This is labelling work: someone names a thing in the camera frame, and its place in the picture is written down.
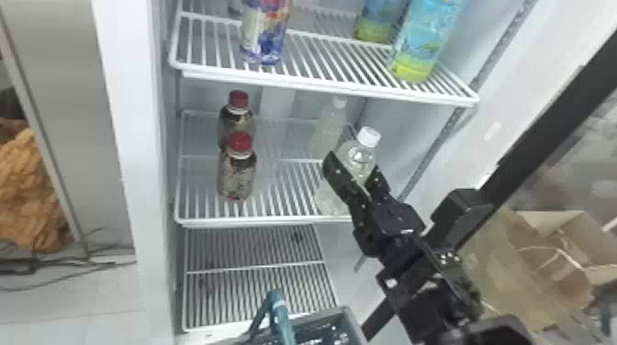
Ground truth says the black cable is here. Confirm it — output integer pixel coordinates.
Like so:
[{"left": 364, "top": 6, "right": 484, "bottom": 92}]
[{"left": 0, "top": 254, "right": 137, "bottom": 293}]

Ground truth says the brown bottle red cap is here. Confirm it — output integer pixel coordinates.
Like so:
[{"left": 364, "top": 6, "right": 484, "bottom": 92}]
[
  {"left": 217, "top": 89, "right": 256, "bottom": 147},
  {"left": 216, "top": 131, "right": 259, "bottom": 203}
]

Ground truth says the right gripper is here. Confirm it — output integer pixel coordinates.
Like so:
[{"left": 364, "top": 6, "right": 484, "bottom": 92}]
[{"left": 320, "top": 150, "right": 428, "bottom": 260}]

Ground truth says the blue basket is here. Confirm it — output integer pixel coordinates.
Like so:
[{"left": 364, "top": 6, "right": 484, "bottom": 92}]
[{"left": 210, "top": 287, "right": 368, "bottom": 345}]

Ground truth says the clear bottle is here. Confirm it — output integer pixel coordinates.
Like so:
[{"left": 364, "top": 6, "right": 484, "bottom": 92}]
[
  {"left": 314, "top": 126, "right": 382, "bottom": 217},
  {"left": 307, "top": 95, "right": 349, "bottom": 160}
]

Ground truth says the brown paper bag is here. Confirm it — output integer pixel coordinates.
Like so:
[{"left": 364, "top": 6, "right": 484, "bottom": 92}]
[{"left": 460, "top": 206, "right": 617, "bottom": 335}]

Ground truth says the green bottle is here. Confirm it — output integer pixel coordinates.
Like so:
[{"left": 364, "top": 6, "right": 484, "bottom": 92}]
[
  {"left": 387, "top": 0, "right": 465, "bottom": 84},
  {"left": 353, "top": 0, "right": 412, "bottom": 46}
]

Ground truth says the white fridge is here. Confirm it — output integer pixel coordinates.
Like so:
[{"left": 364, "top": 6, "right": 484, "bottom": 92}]
[{"left": 90, "top": 0, "right": 617, "bottom": 345}]

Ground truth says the fridge door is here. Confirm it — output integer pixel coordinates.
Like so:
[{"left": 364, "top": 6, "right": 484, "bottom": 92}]
[{"left": 360, "top": 29, "right": 617, "bottom": 345}]

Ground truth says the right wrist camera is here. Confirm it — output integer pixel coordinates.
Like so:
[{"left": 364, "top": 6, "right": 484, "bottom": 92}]
[{"left": 428, "top": 188, "right": 498, "bottom": 250}]

